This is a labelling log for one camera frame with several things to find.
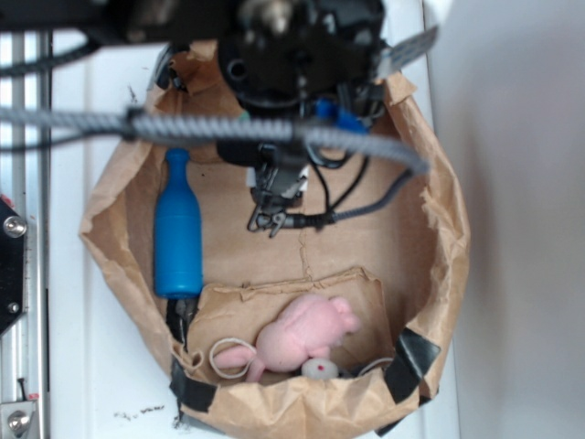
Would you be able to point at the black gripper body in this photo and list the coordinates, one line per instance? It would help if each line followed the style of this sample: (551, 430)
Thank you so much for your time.
(284, 53)

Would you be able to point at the blue plastic bottle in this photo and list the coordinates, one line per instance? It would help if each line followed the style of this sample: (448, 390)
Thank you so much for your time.
(178, 253)

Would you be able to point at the pink plush toy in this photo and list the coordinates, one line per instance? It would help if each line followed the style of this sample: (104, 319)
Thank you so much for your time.
(308, 328)

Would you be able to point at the brown paper bag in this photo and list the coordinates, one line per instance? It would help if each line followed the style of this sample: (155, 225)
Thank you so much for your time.
(405, 266)

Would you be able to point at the grey white plush toy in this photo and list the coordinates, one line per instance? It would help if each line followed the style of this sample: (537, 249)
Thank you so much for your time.
(319, 369)

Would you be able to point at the black tape piece right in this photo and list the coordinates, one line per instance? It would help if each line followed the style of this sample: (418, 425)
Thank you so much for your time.
(414, 357)

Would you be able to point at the black tape piece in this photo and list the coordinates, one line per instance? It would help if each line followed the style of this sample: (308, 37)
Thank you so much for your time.
(414, 357)
(194, 394)

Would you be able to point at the aluminium rail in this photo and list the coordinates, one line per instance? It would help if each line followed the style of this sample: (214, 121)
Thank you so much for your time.
(24, 347)

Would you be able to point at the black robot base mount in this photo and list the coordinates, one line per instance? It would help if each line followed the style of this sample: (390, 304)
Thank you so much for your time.
(13, 246)

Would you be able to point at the metal corner bracket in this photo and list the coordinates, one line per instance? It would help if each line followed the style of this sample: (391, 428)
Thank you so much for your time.
(19, 420)

